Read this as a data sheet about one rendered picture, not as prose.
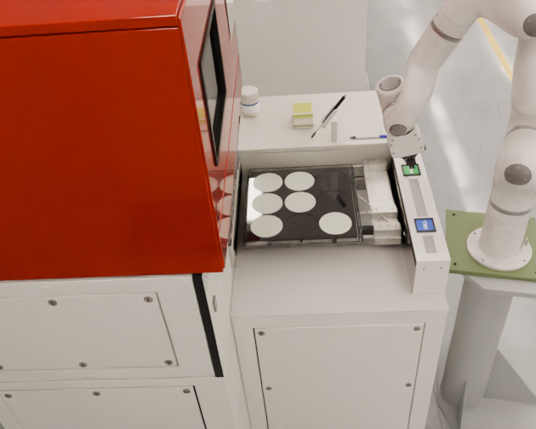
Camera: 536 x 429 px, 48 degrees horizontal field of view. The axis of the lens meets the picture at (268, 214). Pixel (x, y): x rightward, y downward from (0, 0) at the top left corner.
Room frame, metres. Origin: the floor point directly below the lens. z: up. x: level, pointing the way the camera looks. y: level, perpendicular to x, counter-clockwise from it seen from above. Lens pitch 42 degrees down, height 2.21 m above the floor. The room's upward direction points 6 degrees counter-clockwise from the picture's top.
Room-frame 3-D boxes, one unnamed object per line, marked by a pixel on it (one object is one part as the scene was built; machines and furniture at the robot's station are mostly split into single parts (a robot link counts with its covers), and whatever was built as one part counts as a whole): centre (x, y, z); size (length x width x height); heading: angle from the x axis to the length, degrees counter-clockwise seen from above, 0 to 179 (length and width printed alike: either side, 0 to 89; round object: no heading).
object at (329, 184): (1.49, -0.11, 0.90); 0.34 x 0.34 x 0.01; 85
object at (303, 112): (1.84, -0.16, 1.00); 0.07 x 0.07 x 0.07; 86
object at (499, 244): (1.26, -0.70, 0.92); 0.19 x 0.19 x 0.18
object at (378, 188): (1.48, -0.37, 0.87); 0.36 x 0.08 x 0.03; 175
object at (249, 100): (1.95, 0.03, 1.01); 0.07 x 0.07 x 0.10
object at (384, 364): (1.56, -0.22, 0.41); 0.97 x 0.64 x 0.82; 175
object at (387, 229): (1.33, -0.36, 0.89); 0.08 x 0.03 x 0.03; 85
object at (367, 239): (1.36, -0.16, 0.84); 0.50 x 0.02 x 0.03; 85
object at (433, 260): (1.39, -0.47, 0.89); 0.55 x 0.09 x 0.14; 175
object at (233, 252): (1.49, 0.10, 0.89); 0.44 x 0.02 x 0.10; 175
